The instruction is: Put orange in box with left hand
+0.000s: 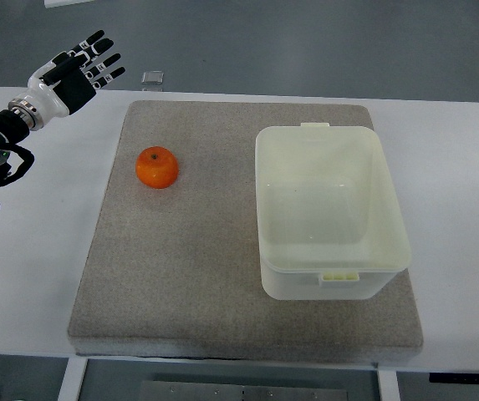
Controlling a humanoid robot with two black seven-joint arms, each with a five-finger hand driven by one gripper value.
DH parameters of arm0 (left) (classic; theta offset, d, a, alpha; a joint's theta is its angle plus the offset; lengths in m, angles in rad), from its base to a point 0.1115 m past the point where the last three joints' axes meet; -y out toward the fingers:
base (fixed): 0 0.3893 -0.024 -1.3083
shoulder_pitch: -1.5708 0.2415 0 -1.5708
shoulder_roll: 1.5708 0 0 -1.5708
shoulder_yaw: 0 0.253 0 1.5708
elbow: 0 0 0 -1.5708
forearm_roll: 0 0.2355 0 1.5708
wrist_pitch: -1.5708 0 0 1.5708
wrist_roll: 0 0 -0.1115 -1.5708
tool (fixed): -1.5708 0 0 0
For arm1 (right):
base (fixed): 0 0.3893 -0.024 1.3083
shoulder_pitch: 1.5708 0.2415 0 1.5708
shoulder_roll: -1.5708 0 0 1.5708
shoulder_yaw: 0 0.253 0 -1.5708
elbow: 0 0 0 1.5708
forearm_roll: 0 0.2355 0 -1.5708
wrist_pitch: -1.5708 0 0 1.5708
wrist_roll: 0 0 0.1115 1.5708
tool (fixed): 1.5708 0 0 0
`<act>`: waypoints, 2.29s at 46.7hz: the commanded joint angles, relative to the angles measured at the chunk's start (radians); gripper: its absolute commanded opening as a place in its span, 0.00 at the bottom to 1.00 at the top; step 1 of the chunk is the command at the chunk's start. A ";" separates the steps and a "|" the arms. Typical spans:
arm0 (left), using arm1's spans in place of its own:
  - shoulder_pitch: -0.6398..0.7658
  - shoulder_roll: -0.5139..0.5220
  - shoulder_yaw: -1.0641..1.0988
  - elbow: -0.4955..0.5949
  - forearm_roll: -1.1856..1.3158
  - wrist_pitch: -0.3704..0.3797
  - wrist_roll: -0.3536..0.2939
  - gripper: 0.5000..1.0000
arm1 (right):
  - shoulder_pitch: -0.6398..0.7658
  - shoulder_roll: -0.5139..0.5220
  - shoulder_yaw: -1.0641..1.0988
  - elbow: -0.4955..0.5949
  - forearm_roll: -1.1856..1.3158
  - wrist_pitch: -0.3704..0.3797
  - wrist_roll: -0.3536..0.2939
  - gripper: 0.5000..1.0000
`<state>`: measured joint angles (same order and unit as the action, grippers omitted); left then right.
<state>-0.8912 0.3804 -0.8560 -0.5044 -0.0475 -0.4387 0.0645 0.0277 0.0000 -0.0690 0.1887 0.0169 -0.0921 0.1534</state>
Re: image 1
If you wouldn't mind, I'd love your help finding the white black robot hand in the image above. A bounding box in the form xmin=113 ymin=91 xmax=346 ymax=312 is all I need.
xmin=23 ymin=30 xmax=125 ymax=126

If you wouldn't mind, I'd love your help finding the small clear floor square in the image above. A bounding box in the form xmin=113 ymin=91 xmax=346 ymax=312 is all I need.
xmin=141 ymin=71 xmax=164 ymax=85

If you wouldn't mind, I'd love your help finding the white table leg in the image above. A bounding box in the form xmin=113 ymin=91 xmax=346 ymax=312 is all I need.
xmin=58 ymin=357 xmax=88 ymax=401
xmin=377 ymin=369 xmax=400 ymax=401

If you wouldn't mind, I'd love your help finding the grey foam mat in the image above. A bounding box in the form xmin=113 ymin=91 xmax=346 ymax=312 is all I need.
xmin=68 ymin=100 xmax=423 ymax=363

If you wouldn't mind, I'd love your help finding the white object top edge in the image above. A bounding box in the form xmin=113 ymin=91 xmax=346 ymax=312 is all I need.
xmin=43 ymin=0 xmax=93 ymax=8

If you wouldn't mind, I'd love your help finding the black table control panel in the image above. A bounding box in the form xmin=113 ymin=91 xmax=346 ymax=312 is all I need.
xmin=429 ymin=373 xmax=479 ymax=385

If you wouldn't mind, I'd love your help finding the white table leg left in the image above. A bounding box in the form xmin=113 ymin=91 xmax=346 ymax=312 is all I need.
xmin=58 ymin=357 xmax=88 ymax=401

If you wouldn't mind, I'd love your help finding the orange fruit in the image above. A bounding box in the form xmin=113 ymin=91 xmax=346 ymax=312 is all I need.
xmin=135 ymin=146 xmax=179 ymax=189

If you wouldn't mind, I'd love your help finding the cream plastic box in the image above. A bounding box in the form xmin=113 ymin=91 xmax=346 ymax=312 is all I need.
xmin=255 ymin=123 xmax=411 ymax=301

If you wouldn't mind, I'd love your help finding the white table leg right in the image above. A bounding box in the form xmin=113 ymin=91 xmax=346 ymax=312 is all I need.
xmin=377 ymin=369 xmax=400 ymax=401

